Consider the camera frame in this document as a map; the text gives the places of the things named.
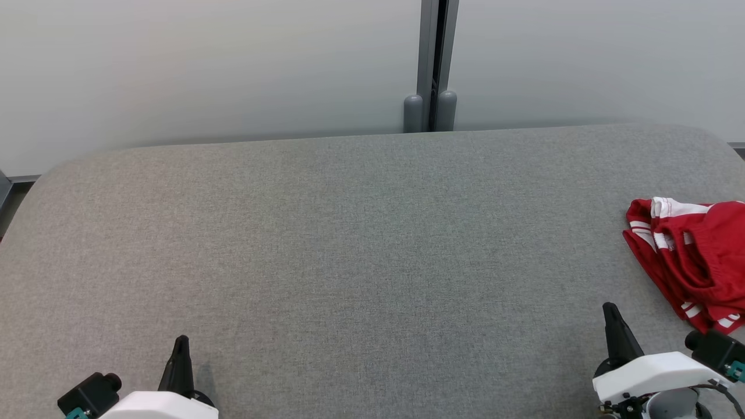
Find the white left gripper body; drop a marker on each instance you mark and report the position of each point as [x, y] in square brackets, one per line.
[157, 407]

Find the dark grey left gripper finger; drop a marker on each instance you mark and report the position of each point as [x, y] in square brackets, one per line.
[173, 372]
[187, 372]

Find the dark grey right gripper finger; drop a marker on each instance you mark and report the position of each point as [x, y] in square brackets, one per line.
[612, 337]
[630, 346]

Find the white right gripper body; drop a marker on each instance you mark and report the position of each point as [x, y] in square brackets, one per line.
[657, 372]

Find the red shorts white trim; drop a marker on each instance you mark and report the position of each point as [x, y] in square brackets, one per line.
[704, 262]

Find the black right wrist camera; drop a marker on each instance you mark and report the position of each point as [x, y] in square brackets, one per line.
[716, 352]

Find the grey cylindrical post foot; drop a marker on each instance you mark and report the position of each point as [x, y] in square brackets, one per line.
[413, 113]
[447, 110]

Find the grey metal wall post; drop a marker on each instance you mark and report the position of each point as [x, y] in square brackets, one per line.
[428, 46]

